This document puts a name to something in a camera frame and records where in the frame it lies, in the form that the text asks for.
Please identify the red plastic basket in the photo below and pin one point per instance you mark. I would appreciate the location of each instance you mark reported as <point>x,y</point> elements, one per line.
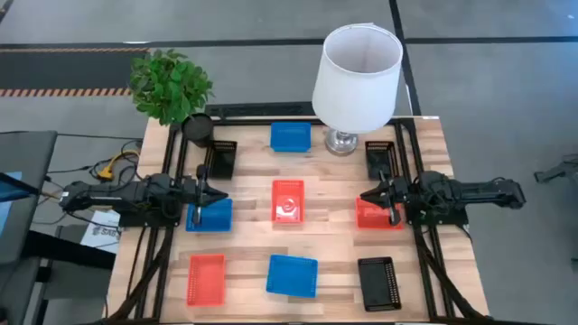
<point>287,201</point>
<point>372,217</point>
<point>206,280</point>

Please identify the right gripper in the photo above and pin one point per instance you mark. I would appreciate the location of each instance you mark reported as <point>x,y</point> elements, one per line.
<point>397,192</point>

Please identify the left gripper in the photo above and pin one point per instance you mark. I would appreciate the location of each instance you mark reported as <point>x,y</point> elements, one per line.
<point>200,189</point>

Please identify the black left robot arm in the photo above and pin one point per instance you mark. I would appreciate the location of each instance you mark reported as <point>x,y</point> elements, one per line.
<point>113,192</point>

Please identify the black plastic basket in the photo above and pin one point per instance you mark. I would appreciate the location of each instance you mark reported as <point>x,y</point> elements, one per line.
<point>223,160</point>
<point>378,284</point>
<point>381,155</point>

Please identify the white shade table lamp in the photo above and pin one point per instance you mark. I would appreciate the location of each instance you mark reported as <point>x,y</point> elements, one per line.
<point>357,81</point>

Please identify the blue plastic basket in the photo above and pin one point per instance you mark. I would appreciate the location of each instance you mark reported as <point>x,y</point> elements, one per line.
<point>219,219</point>
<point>292,276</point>
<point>290,136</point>

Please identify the black aluminium table frame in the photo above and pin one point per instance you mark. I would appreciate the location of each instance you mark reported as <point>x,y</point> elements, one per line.
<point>174,149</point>

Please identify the blue screen laptop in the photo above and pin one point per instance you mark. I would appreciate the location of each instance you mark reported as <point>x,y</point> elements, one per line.
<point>11,187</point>

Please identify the grey side desk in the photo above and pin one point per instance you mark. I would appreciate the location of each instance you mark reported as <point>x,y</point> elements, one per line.
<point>22,216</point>

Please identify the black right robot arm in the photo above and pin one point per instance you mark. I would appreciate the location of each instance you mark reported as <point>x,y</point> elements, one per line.
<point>474,189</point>

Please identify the green leafy artificial plant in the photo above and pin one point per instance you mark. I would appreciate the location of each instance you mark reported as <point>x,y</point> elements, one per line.
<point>169,86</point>

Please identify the white printed paper sheet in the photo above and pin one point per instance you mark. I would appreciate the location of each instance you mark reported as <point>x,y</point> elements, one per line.
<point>104,232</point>

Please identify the black plant pot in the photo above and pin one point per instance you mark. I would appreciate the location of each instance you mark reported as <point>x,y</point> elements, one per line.
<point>198,128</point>

